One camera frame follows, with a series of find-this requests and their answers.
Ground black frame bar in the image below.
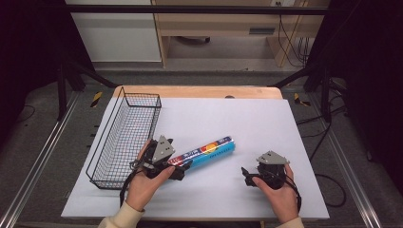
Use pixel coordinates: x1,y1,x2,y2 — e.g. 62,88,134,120
64,4,329,15

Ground white cabinet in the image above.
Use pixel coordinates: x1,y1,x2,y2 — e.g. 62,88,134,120
64,0,163,63

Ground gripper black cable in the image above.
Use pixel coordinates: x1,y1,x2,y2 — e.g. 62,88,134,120
119,160,147,207
269,169,303,213

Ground wooden desk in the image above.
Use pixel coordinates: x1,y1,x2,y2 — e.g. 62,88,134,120
151,0,331,68

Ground black metal stand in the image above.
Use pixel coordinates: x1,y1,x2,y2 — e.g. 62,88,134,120
56,55,119,122
268,61,335,124

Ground wooden table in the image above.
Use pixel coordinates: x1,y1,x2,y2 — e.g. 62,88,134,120
112,85,284,101

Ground black floor cable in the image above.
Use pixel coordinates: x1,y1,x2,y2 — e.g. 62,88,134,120
295,94,348,209

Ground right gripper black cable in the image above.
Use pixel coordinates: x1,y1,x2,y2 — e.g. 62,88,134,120
269,169,303,213

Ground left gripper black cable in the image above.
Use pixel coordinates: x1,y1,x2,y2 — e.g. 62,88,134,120
119,160,147,207

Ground black desk cables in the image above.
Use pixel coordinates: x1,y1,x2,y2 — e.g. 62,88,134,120
276,1,311,68

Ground black curtain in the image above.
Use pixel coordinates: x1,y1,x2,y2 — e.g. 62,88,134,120
305,0,403,194
0,0,96,150

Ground black wire basket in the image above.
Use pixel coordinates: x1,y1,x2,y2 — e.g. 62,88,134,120
86,86,163,191

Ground person's left hand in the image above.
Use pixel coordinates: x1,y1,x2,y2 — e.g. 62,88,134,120
125,139,176,213

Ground aluminium floor rail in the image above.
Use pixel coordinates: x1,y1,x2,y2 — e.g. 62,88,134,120
310,93,384,228
0,90,81,228

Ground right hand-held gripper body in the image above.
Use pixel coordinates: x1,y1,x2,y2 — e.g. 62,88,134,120
255,150,290,191

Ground long blue wrap box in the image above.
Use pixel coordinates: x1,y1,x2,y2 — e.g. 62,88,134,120
167,136,237,174

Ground person's right hand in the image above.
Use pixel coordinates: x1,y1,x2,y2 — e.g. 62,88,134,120
251,162,300,224

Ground white table mat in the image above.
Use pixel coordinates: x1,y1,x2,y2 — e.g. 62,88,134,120
60,96,331,221

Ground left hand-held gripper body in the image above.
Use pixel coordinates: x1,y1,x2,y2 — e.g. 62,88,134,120
143,135,176,180

